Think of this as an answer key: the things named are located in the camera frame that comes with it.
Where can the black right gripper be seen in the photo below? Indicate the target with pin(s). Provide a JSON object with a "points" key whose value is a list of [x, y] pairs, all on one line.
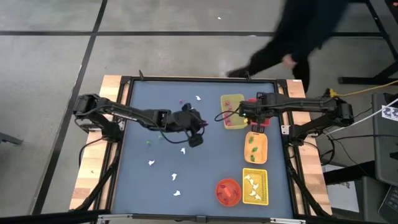
{"points": [[264, 107]]}

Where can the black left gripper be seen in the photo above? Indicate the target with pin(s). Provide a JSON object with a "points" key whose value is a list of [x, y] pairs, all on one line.
{"points": [[183, 121]]}

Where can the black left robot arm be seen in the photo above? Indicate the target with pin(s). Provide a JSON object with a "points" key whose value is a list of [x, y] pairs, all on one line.
{"points": [[124, 110]]}

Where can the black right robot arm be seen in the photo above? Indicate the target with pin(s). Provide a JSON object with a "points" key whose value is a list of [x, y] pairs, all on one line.
{"points": [[295, 102]]}

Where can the red slotted plastic basket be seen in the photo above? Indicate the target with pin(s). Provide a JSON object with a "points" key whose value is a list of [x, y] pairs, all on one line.
{"points": [[252, 100]]}

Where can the translucent yellow plastic tray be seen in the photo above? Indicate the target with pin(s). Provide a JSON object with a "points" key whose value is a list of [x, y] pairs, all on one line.
{"points": [[236, 99]]}

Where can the orange plastic tray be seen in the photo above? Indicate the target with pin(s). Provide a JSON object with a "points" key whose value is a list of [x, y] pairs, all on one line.
{"points": [[261, 155]]}

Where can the person's hand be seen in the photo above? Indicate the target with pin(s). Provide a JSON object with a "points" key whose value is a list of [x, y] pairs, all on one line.
{"points": [[289, 60]]}

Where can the yellow slotted plastic basket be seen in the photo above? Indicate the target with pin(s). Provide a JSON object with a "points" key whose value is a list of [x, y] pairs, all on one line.
{"points": [[263, 174]]}

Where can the blue-grey table mat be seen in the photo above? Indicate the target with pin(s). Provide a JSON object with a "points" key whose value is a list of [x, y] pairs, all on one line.
{"points": [[202, 186]]}

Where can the orange-red round plastic bowl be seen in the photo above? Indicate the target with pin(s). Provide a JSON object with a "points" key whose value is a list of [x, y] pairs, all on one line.
{"points": [[230, 202]]}

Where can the person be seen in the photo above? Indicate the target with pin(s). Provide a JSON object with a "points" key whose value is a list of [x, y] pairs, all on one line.
{"points": [[311, 25]]}

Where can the white box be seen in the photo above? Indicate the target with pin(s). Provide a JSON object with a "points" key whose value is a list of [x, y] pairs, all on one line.
{"points": [[342, 196]]}

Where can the grey equipment cabinet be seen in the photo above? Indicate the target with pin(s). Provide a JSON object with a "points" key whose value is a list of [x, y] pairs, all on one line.
{"points": [[384, 149]]}

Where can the white fiducial tag paper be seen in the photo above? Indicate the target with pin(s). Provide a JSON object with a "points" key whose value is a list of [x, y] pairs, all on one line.
{"points": [[390, 113]]}

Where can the laptop keyboard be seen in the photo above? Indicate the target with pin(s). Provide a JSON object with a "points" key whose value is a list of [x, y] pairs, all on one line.
{"points": [[390, 205]]}

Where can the grey chair base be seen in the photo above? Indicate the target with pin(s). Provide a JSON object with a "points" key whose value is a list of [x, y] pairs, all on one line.
{"points": [[11, 139]]}

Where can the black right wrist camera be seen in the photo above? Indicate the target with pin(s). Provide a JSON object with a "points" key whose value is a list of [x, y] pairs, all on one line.
{"points": [[247, 109]]}

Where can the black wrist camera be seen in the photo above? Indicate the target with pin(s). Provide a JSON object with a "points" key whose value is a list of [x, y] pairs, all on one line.
{"points": [[196, 140], [247, 109]]}

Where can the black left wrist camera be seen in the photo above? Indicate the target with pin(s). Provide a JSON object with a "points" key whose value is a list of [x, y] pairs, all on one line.
{"points": [[196, 140]]}

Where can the black frame clamp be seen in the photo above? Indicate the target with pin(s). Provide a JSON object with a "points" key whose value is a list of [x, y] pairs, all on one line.
{"points": [[247, 75], [141, 74]]}

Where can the black desk frame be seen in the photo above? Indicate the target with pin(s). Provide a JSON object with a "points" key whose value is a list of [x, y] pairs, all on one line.
{"points": [[367, 80]]}

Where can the silver frame bracket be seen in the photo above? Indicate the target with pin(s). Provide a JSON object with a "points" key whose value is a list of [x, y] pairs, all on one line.
{"points": [[287, 221], [115, 216]]}

